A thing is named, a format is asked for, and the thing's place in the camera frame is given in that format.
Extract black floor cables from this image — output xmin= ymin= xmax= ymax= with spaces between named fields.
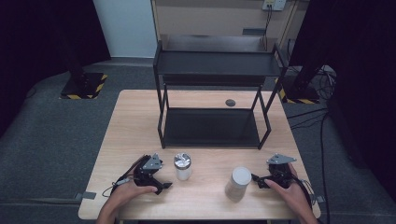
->
xmin=285 ymin=64 xmax=339 ymax=224

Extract white wall outlet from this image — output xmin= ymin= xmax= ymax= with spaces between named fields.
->
xmin=262 ymin=0 xmax=288 ymax=12

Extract right hand-held gripper cable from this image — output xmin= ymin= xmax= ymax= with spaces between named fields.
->
xmin=290 ymin=175 xmax=315 ymax=210

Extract person's left hand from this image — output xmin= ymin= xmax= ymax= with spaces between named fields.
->
xmin=106 ymin=178 xmax=159 ymax=216

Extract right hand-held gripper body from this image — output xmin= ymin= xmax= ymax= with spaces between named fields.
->
xmin=265 ymin=153 xmax=297 ymax=189

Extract left hand-held gripper cable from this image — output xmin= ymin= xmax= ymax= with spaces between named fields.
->
xmin=102 ymin=154 xmax=150 ymax=199

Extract person's right hand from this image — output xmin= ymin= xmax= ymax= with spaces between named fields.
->
xmin=263 ymin=162 xmax=313 ymax=217

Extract white cylindrical can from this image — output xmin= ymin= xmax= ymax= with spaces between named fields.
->
xmin=224 ymin=166 xmax=253 ymax=202

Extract grey tape strip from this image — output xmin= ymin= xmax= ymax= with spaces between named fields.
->
xmin=74 ymin=191 xmax=97 ymax=201

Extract black metal shelf rack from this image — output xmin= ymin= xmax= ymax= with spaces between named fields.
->
xmin=152 ymin=39 xmax=289 ymax=150

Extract grey wall plate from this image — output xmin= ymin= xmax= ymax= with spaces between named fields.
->
xmin=242 ymin=27 xmax=266 ymax=36

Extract white jar with silver lid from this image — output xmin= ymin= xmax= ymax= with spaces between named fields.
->
xmin=173 ymin=151 xmax=193 ymax=182

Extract black stand with striped base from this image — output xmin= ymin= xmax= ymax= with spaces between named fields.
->
xmin=275 ymin=55 xmax=325 ymax=105
xmin=58 ymin=31 xmax=109 ymax=101

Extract black outlet cable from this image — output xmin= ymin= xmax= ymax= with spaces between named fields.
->
xmin=261 ymin=5 xmax=275 ymax=51

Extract dark curtain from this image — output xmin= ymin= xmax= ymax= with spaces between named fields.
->
xmin=0 ymin=0 xmax=112 ymax=138
xmin=289 ymin=0 xmax=396 ymax=202

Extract hand-held gripper cable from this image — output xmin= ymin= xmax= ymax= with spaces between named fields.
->
xmin=102 ymin=154 xmax=150 ymax=199
xmin=290 ymin=175 xmax=315 ymax=210

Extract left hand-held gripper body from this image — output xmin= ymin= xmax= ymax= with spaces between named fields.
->
xmin=133 ymin=152 xmax=164 ymax=189

